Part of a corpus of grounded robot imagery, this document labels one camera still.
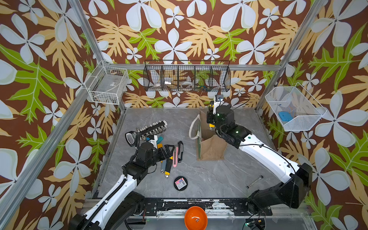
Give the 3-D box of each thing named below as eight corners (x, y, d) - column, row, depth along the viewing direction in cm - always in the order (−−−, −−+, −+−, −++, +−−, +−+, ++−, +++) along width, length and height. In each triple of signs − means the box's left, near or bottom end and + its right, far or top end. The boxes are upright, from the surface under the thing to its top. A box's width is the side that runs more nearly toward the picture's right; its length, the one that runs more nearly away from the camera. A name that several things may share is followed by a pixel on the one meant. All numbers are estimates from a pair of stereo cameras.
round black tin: (173, 190, 82) (173, 189, 80) (174, 177, 87) (173, 176, 84) (188, 190, 82) (188, 189, 80) (187, 177, 87) (187, 176, 85)
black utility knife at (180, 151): (177, 162, 93) (177, 161, 91) (178, 142, 102) (178, 141, 101) (183, 162, 93) (183, 161, 91) (183, 142, 102) (183, 141, 101)
